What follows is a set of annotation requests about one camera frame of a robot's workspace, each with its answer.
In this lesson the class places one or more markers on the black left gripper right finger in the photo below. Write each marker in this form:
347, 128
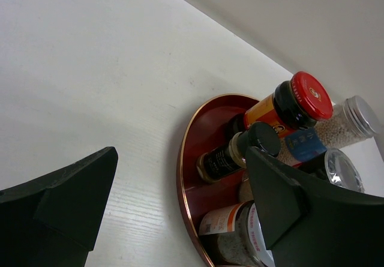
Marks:
306, 221

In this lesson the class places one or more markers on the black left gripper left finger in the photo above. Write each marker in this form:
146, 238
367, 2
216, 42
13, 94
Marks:
54, 220

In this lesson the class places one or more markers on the clear-dome-lid spice jar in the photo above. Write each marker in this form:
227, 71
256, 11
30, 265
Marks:
332, 166

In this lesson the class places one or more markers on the white-lid low jar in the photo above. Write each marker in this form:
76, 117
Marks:
232, 236

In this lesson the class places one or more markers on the small black-cap spice bottle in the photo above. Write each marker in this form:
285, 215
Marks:
229, 158

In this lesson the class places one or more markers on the tall silver-lid blue-label jar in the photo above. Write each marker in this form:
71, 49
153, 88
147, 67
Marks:
352, 121

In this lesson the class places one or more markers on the red-lid chili sauce jar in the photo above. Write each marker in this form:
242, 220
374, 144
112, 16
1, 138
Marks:
296, 104

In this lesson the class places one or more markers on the red round tray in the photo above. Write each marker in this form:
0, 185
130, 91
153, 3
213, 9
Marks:
205, 132

